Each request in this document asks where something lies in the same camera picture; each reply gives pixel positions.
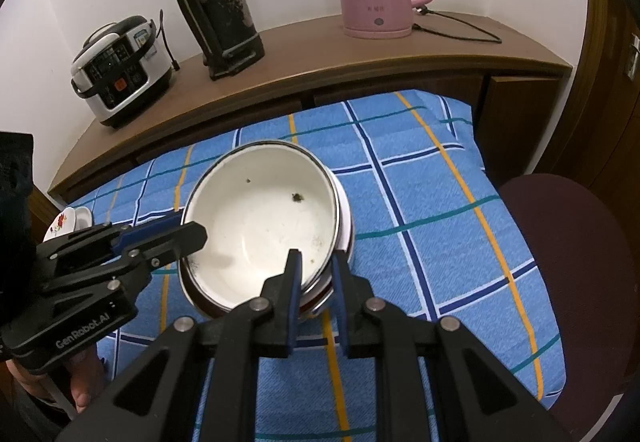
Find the blue plaid tablecloth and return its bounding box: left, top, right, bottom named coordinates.
left=65, top=89, right=568, bottom=442

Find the wooden sideboard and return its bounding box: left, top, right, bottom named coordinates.
left=47, top=12, right=573, bottom=203

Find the white enamel bowl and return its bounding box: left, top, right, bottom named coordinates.
left=186, top=143, right=342, bottom=311

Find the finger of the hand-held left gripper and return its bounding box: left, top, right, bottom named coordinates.
left=37, top=214, right=184, bottom=267
left=125, top=222, right=209, bottom=287

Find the wooden door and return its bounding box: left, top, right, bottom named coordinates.
left=575, top=0, right=640, bottom=203

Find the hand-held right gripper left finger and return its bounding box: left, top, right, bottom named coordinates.
left=52, top=249, right=303, bottom=442

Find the black kettle cable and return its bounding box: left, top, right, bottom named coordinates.
left=412, top=6, right=503, bottom=44

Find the person's left hand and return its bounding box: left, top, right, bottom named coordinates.
left=69, top=344, right=109, bottom=413

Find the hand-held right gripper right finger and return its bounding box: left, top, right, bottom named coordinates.
left=332, top=249, right=571, bottom=442

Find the black thermos flask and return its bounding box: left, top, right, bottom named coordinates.
left=161, top=0, right=266, bottom=81

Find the dark maroon chair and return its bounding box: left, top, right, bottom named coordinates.
left=497, top=173, right=640, bottom=423

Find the white black rice cooker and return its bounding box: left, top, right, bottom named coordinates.
left=70, top=15, right=173, bottom=129

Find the black rice cooker cable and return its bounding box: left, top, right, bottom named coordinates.
left=159, top=9, right=180, bottom=70

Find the metal door handle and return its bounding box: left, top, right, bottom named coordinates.
left=626, top=34, right=640, bottom=82

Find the white red flower plate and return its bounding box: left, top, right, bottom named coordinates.
left=42, top=207, right=94, bottom=243

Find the stainless steel bowl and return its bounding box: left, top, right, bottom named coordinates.
left=179, top=140, right=357, bottom=321

